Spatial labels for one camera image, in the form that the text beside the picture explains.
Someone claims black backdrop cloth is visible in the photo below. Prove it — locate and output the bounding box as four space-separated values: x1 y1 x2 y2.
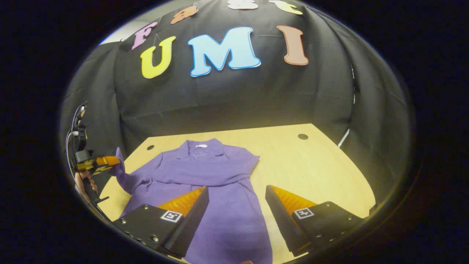
60 0 413 220

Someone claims white cable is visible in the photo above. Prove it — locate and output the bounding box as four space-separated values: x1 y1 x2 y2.
337 128 351 149

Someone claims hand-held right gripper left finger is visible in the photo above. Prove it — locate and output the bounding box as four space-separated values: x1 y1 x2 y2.
111 186 210 258

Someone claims purple knit cardigan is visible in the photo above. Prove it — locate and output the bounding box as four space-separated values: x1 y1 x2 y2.
109 138 273 264

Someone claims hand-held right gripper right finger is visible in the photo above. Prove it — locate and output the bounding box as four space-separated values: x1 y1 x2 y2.
265 185 365 257

